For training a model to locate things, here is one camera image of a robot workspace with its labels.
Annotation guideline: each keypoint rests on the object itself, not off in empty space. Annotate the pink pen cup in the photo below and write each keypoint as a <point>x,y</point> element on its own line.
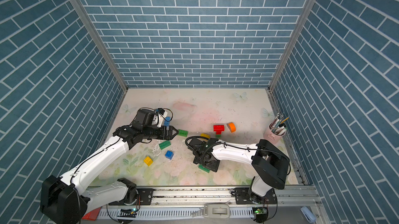
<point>272,137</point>

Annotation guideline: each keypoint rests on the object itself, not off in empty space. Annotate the light blue stapler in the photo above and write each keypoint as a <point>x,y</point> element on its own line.
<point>309,216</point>

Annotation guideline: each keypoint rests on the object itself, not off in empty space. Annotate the red tape dispenser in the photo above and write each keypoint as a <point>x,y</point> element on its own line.
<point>92,216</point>

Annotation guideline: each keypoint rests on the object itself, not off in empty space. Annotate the long red lego brick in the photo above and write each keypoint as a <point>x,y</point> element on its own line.
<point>218,128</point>

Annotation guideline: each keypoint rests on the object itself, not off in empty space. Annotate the long green lego brick back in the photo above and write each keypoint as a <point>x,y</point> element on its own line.
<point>183,133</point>

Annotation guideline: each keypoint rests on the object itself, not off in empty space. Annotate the small blue lego brick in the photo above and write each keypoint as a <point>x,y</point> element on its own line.
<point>169,155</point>

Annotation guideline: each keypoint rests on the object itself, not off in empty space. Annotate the white slotted cable duct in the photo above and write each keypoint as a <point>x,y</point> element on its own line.
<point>174,213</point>

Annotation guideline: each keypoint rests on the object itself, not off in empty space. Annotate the orange round lego piece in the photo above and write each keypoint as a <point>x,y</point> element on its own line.
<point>231,126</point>

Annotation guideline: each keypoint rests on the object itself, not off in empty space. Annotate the long green lego brick middle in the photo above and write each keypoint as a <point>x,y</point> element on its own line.
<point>164,144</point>

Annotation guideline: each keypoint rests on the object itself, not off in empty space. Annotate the long blue lego brick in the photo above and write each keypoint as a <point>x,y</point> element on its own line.
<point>167,121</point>

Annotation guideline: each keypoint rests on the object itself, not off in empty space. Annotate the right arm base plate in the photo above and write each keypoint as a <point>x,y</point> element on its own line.
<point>244,196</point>

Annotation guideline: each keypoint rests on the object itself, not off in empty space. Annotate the small yellow lego brick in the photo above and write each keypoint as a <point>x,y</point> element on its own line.
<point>148,161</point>

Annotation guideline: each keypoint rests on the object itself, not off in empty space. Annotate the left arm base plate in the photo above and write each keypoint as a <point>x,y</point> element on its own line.
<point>141,196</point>

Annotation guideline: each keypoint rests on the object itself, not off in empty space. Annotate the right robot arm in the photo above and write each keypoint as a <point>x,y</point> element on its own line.
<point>271,165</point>

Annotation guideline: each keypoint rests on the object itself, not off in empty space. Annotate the long green lego brick front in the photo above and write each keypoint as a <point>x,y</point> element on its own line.
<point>203,168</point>

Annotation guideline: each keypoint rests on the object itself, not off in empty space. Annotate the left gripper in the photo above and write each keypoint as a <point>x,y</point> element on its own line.
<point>169,136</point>

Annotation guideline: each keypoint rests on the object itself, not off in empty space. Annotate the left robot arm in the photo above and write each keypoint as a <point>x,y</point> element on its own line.
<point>66,199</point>

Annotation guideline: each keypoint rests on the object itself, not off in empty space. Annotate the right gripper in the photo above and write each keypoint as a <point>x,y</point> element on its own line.
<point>212,166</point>

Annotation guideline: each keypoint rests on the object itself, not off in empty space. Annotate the long green lego brick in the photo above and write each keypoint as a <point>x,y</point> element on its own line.
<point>183,133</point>
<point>203,168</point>
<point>164,144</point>

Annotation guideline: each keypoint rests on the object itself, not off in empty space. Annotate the yellow rounded lego brick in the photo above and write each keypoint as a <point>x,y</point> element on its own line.
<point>205,135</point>

